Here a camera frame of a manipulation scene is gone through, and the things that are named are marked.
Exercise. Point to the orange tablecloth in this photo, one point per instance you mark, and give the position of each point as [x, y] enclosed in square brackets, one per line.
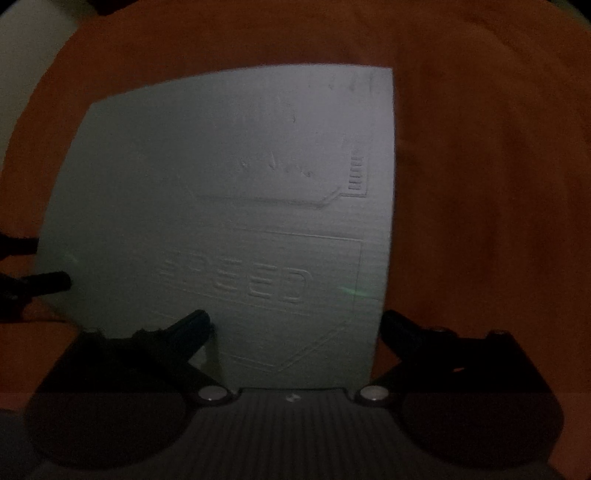
[485, 184]

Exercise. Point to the white box lid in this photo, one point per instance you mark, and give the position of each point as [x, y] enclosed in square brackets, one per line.
[207, 161]

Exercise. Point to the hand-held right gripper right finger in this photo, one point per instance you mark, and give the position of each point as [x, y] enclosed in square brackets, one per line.
[397, 331]

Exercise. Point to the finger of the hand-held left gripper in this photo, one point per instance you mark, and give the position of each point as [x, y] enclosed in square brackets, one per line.
[41, 282]
[18, 244]

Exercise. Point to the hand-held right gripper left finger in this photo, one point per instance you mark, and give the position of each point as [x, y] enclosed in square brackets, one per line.
[196, 325]

